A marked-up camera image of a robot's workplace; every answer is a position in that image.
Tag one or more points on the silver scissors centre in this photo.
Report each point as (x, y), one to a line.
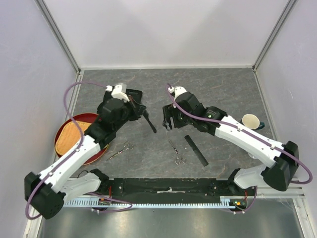
(179, 159)

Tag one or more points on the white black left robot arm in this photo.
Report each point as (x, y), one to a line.
(47, 191)

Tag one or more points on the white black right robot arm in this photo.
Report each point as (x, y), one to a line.
(278, 167)

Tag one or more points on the round red tray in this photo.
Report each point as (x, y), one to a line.
(84, 120)

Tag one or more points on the silver scissors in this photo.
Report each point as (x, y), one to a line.
(127, 146)
(179, 159)

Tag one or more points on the clear plastic cup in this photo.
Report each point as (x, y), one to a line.
(253, 156)

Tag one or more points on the woven bamboo mat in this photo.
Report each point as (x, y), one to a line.
(66, 138)

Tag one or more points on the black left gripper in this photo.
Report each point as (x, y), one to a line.
(136, 108)

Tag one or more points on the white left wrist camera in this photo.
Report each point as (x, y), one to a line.
(118, 91)

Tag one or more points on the silver scissors left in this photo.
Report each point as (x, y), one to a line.
(127, 146)

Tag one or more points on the black handled comb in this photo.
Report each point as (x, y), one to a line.
(149, 122)

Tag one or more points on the slotted cable duct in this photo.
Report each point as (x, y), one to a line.
(95, 202)

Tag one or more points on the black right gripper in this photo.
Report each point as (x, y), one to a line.
(169, 110)

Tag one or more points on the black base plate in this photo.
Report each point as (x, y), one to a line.
(150, 190)

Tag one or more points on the black straight comb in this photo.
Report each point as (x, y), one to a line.
(196, 151)

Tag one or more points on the black zippered tool case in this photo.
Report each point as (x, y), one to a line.
(135, 95)

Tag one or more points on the dark green mug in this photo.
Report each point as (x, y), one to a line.
(252, 122)

